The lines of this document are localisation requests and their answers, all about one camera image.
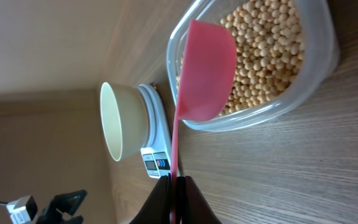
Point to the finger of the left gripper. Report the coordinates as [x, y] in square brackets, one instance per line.
[62, 208]

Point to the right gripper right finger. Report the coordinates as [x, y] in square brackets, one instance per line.
[190, 205]

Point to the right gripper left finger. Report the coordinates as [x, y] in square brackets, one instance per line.
[156, 209]

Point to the pink plastic scoop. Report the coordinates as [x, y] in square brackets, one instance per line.
[207, 73]

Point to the white digital kitchen scale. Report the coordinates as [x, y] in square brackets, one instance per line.
[156, 151]

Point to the white bowl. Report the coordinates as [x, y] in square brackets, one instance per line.
[124, 120]

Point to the clear plastic container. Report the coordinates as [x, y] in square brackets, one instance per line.
[320, 60]

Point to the soybeans in container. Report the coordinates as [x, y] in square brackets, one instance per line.
[270, 49]

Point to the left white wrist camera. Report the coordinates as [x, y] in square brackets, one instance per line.
[23, 210]

